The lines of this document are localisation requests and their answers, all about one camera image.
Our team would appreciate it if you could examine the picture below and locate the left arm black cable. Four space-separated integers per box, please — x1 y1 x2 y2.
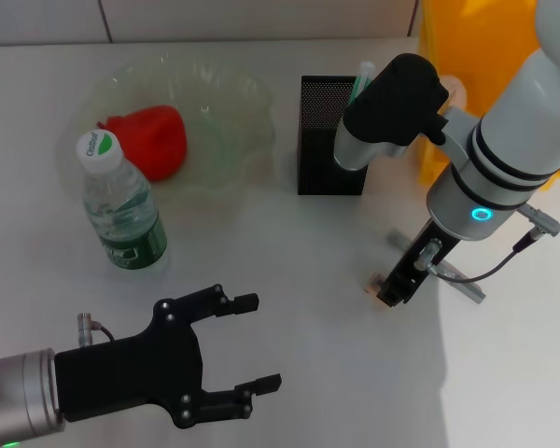
77 313 118 349

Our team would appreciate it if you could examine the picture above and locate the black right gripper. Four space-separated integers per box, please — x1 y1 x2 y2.
376 217 462 308

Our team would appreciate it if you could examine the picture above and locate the black mesh pen holder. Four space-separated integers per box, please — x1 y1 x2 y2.
297 74 378 196

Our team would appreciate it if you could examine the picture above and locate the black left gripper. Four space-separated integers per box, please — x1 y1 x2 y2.
54 283 282 429

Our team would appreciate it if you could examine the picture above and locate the green utility knife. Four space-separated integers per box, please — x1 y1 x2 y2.
349 60 377 107

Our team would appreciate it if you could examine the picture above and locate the grey glitter pen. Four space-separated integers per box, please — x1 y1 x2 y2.
386 228 487 304

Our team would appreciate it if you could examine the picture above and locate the green glass fruit plate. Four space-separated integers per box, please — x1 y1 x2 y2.
55 50 276 200

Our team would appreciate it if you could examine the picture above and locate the yellow plastic bin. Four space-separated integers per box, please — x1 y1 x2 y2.
417 0 560 192

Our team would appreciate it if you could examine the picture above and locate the clear green-label water bottle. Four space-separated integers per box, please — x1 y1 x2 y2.
76 130 168 272

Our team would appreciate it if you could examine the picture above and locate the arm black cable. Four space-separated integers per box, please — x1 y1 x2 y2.
77 313 118 349
417 203 560 284

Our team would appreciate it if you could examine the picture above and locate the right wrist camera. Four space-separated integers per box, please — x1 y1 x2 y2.
333 53 472 172

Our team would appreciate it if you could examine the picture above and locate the red orange fruit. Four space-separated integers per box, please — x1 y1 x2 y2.
96 105 189 182

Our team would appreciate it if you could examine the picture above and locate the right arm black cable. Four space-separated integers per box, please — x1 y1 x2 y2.
417 203 560 284

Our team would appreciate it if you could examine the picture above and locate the beige eraser with barcode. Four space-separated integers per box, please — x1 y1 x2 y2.
364 273 387 301

